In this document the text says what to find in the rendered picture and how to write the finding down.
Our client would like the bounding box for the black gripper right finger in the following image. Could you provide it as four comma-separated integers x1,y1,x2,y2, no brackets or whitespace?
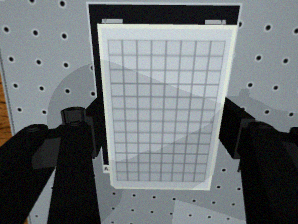
219,97,298,224

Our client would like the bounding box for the grey perforated base plate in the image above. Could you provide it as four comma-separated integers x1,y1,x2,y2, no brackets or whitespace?
0,0,298,224

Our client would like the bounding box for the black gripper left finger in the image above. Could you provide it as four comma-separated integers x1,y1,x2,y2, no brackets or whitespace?
0,92,107,224

